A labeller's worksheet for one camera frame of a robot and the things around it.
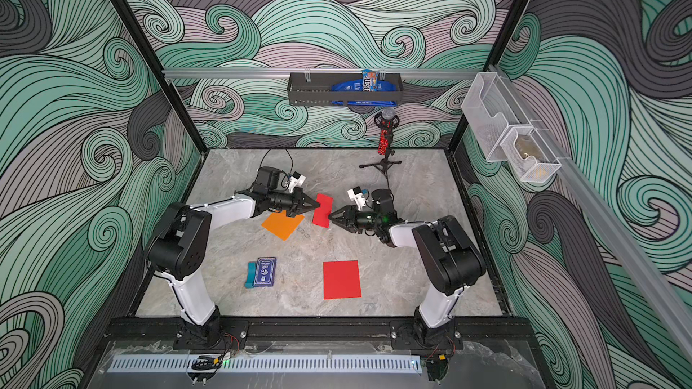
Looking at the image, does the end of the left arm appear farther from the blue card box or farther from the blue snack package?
the blue snack package

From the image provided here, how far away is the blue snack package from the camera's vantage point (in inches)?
36.1

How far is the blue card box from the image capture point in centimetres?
83

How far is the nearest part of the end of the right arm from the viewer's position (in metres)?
0.80

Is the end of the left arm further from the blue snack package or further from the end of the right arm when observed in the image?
the blue snack package

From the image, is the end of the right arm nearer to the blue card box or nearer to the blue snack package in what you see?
the blue card box

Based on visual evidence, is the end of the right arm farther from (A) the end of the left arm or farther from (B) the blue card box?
(B) the blue card box

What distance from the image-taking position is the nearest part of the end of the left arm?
0.81 m
